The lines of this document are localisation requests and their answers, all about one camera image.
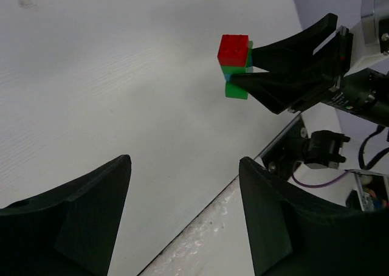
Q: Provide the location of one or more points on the green lego brick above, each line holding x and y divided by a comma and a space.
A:
233, 91

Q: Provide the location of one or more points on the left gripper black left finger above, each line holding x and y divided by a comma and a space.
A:
70, 229

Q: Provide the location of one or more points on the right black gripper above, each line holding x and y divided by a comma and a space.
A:
300, 90

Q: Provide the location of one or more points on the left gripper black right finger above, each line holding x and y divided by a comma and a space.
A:
292, 232

